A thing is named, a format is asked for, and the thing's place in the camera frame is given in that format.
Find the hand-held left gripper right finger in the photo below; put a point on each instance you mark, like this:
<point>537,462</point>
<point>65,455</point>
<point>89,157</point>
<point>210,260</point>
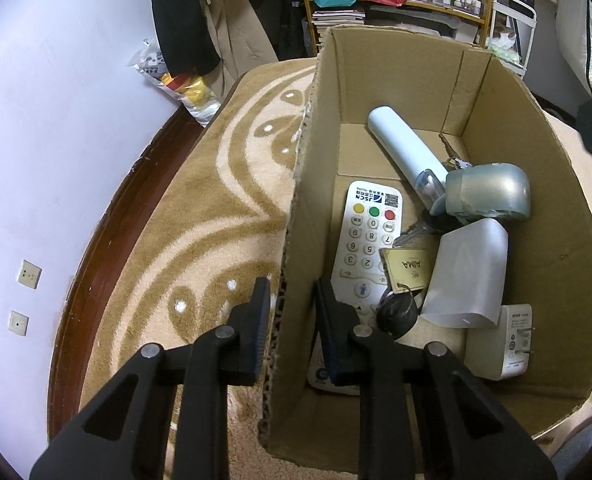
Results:
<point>329,342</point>

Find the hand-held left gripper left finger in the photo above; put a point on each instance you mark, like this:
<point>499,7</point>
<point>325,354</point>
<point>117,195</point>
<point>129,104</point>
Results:
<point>262,315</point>

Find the printed cardboard box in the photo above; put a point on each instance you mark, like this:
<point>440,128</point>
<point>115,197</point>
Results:
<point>541,220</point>

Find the white remote control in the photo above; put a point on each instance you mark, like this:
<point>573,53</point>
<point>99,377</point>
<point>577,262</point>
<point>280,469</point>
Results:
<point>363,240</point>

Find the tan AIMA key tag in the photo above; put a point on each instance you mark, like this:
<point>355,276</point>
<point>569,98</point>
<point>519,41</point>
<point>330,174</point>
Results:
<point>408,265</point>

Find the silver rounded plastic device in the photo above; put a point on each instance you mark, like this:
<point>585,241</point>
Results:
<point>491,192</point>

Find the small keys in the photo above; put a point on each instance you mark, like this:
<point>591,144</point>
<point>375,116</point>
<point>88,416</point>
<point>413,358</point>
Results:
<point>457,160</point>

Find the white power bank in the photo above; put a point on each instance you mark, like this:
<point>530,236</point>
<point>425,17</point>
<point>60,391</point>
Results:
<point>468,270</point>

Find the white charger adapter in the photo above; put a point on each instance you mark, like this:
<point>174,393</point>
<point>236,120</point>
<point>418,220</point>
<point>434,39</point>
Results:
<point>501,345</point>

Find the light blue cylinder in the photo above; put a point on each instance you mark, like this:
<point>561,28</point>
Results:
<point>406,150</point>

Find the pale green packs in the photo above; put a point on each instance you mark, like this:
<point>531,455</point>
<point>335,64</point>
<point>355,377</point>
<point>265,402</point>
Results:
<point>505,54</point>

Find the beige patterned rug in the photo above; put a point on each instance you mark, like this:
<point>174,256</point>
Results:
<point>201,210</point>

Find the white trolley cart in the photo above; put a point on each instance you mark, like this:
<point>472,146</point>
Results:
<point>528,30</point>

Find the row of small bottles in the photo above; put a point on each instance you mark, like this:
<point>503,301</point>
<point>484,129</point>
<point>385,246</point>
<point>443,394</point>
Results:
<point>468,2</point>

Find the clear plastic bag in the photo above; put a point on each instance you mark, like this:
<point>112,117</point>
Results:
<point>186,87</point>

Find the stack of books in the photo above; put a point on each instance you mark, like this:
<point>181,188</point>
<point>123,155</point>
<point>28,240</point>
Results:
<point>338,17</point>

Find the black hanging garment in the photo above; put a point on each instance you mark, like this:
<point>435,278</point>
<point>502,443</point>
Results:
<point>288,25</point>
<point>181,15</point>

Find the yellow frame bookshelf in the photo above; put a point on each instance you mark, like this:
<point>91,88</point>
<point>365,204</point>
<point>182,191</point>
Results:
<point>486,20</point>

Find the white wall socket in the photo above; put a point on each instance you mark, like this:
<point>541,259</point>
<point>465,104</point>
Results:
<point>18,323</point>
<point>29,274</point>

